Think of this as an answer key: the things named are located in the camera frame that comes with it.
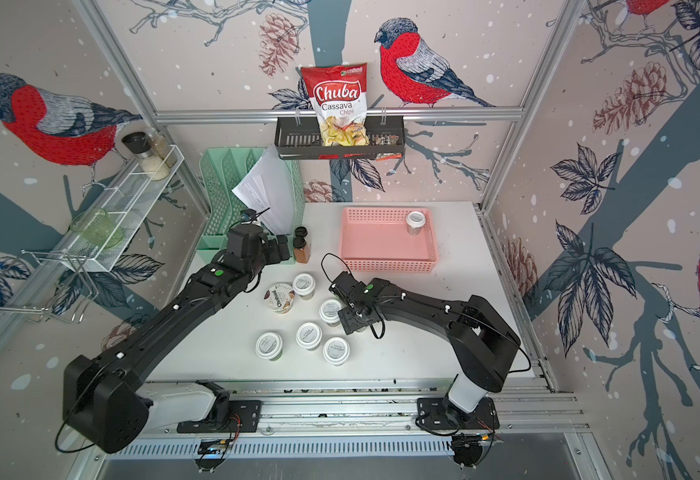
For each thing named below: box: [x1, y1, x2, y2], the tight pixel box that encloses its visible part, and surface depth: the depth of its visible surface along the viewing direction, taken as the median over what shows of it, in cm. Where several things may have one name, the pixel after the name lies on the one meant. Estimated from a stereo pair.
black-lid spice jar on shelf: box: [121, 131, 175, 181], surface depth 85 cm
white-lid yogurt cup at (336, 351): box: [323, 337, 351, 366], surface depth 79 cm
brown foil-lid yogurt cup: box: [264, 283, 295, 315], surface depth 92 cm
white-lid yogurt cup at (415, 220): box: [406, 210, 426, 236], surface depth 109 cm
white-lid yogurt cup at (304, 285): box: [292, 273, 316, 300], surface depth 92 cm
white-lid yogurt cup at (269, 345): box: [255, 332, 283, 361], surface depth 81 cm
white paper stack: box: [232, 145, 295, 235], surface depth 97 cm
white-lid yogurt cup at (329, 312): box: [319, 299, 342, 327], surface depth 87 cm
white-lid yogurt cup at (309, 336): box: [296, 322, 323, 351], surface depth 81 cm
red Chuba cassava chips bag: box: [300, 63, 371, 147], surface depth 83 cm
